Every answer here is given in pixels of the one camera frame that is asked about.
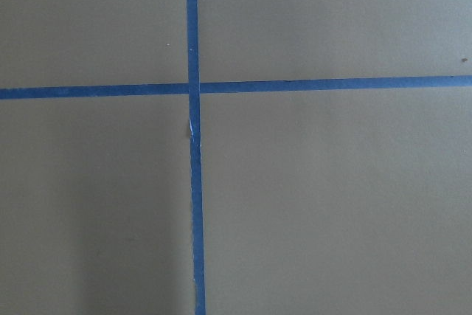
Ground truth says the blue tape strip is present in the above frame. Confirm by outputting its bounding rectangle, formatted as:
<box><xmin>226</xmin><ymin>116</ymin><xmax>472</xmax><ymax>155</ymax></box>
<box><xmin>0</xmin><ymin>75</ymin><xmax>472</xmax><ymax>100</ymax></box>
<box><xmin>184</xmin><ymin>0</ymin><xmax>207</xmax><ymax>315</ymax></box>

